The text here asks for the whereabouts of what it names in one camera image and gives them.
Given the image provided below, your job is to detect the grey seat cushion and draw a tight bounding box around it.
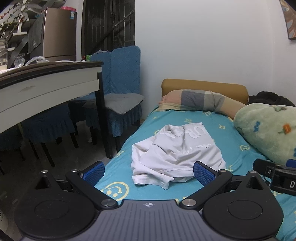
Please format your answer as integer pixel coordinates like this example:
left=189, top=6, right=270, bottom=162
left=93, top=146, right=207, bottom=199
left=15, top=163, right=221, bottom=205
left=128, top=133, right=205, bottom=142
left=83, top=93, right=145, bottom=115

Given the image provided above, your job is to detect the white table with dark top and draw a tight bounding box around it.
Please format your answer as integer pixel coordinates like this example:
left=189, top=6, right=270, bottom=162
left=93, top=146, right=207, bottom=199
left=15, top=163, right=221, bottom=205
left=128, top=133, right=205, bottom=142
left=0, top=61, right=114, bottom=159

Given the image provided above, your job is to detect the bed with teal patterned sheet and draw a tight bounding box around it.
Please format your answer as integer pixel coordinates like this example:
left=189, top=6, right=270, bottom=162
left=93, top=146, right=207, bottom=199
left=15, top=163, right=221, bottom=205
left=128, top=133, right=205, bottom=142
left=94, top=105, right=296, bottom=241

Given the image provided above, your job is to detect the checked beige grey pillow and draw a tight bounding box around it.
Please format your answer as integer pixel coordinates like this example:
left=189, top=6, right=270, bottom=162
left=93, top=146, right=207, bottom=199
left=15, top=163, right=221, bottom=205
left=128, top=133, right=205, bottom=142
left=158, top=90, right=247, bottom=118

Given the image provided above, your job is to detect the glass jar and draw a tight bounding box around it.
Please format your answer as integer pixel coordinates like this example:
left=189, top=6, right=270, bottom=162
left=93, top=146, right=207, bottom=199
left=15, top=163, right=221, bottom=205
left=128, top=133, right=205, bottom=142
left=0, top=39, right=8, bottom=70

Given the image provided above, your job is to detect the brown refrigerator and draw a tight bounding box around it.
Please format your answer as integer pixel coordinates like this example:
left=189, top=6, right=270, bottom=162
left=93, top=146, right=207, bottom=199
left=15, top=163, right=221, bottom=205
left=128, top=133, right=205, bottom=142
left=28, top=8, right=77, bottom=62

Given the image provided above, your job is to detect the wall picture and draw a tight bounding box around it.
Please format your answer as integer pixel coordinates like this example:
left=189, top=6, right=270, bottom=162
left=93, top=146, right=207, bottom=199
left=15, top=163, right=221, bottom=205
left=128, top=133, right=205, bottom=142
left=279, top=0, right=296, bottom=41

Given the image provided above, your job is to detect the blue covered chair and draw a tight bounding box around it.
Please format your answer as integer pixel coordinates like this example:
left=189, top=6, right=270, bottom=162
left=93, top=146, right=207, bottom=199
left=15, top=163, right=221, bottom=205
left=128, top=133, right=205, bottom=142
left=22, top=102, right=79, bottom=167
left=85, top=46, right=145, bottom=151

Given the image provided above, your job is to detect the white plastic bag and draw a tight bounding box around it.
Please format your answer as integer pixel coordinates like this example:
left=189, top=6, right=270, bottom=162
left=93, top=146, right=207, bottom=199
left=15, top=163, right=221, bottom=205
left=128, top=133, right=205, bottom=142
left=24, top=56, right=49, bottom=66

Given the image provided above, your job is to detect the dark barred door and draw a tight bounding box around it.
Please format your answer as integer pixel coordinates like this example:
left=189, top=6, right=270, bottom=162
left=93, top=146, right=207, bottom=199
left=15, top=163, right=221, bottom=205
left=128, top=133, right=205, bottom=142
left=81, top=0, right=135, bottom=61

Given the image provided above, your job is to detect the clear drinking glass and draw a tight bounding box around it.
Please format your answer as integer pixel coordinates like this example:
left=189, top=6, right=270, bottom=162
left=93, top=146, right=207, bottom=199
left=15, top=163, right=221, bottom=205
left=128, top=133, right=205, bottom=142
left=14, top=54, right=25, bottom=67

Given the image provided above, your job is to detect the white t-shirt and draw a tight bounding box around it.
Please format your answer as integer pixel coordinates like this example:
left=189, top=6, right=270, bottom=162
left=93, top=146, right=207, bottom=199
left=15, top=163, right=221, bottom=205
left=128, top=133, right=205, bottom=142
left=131, top=122, right=226, bottom=190

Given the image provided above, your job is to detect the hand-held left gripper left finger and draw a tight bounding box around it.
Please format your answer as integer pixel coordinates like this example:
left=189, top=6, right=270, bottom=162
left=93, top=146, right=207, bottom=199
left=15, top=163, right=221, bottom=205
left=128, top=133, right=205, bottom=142
left=35, top=161, right=119, bottom=211

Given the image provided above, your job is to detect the tan padded headboard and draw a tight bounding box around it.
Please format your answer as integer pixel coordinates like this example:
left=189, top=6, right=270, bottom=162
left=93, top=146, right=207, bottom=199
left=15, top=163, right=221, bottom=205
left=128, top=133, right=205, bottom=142
left=161, top=79, right=249, bottom=105

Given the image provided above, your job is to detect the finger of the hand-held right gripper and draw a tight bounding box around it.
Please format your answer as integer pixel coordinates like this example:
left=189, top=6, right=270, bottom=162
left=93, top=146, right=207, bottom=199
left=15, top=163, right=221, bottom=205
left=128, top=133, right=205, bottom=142
left=253, top=159, right=277, bottom=179

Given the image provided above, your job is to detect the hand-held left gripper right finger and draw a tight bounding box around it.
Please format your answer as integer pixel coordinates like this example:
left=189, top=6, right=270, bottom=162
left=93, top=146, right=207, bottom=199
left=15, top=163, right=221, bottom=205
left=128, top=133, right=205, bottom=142
left=179, top=161, right=265, bottom=211

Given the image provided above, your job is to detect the pale green fleece blanket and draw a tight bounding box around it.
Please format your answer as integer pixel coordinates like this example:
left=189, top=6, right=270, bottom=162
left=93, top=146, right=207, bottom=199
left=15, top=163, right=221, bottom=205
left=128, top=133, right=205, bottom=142
left=233, top=103, right=296, bottom=165

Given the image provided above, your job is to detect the dark cloth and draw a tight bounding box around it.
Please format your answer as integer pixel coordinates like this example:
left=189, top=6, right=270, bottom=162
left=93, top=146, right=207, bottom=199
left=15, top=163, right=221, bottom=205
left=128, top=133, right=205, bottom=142
left=247, top=91, right=296, bottom=107

